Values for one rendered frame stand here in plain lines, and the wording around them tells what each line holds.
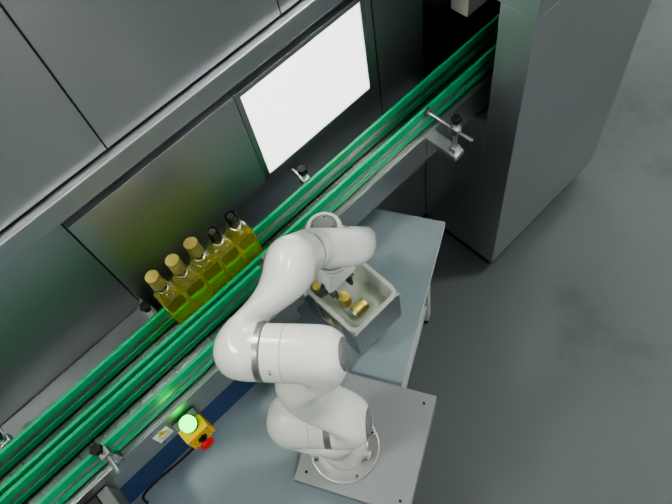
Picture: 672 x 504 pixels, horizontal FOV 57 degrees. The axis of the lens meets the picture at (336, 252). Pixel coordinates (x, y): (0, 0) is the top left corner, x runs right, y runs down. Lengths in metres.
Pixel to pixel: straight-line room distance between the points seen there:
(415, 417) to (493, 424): 0.88
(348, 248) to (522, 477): 1.51
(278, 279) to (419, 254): 1.05
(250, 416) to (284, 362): 0.91
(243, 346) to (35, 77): 0.60
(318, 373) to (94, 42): 0.73
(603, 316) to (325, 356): 1.97
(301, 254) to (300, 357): 0.18
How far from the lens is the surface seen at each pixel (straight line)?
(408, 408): 1.79
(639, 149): 3.33
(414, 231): 2.07
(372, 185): 1.82
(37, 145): 1.33
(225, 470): 1.91
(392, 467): 1.76
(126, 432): 1.65
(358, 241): 1.33
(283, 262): 1.05
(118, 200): 1.47
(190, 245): 1.49
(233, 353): 1.04
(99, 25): 1.27
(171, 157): 1.48
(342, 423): 1.32
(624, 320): 2.86
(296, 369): 1.02
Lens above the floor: 2.55
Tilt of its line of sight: 61 degrees down
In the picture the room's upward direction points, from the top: 16 degrees counter-clockwise
